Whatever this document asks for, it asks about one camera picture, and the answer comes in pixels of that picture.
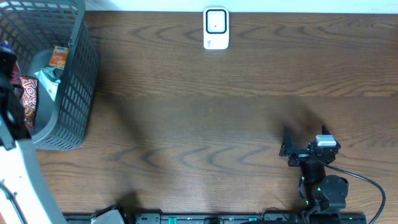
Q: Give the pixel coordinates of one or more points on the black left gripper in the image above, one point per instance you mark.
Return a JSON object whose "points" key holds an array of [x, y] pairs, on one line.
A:
{"points": [[8, 83]]}

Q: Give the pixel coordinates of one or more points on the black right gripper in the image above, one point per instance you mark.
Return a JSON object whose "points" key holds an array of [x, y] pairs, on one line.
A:
{"points": [[299, 155]]}

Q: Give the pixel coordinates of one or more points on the red Top chocolate bar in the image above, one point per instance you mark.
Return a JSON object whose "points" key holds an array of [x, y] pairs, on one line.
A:
{"points": [[29, 100]]}

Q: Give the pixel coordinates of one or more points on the teal snack wrapper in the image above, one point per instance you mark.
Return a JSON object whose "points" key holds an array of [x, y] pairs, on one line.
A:
{"points": [[49, 80]]}

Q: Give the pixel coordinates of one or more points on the orange tissue pack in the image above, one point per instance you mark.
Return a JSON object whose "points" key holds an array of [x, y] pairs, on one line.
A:
{"points": [[59, 57]]}

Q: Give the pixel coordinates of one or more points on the red purple noodle packet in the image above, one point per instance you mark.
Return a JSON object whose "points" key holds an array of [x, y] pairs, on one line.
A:
{"points": [[16, 73]]}

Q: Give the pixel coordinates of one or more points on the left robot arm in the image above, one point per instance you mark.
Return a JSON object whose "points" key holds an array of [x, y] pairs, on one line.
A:
{"points": [[25, 195]]}

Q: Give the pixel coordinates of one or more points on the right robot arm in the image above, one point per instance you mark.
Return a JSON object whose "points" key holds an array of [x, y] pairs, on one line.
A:
{"points": [[325, 195]]}

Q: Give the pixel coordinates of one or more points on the dark grey plastic basket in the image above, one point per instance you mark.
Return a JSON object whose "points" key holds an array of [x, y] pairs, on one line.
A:
{"points": [[34, 29]]}

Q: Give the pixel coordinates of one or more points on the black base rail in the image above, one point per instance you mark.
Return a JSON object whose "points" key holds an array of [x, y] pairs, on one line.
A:
{"points": [[156, 218]]}

